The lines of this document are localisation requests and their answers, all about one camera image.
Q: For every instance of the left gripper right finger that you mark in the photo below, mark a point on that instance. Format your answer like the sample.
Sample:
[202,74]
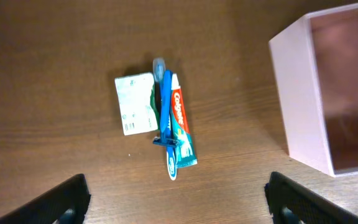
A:
[290,202]

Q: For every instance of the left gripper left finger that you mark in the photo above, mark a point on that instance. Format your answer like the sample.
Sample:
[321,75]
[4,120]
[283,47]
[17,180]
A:
[68,202]

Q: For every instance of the blue toothbrush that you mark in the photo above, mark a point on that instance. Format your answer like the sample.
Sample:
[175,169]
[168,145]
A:
[163,78]

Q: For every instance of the green white soap box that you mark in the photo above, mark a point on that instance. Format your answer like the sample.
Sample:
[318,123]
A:
[136,97]

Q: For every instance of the Colgate toothpaste tube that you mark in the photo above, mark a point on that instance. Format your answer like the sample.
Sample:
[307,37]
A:
[184,152]

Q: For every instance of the white cardboard box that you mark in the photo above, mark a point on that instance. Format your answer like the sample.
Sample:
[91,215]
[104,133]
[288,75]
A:
[315,61]

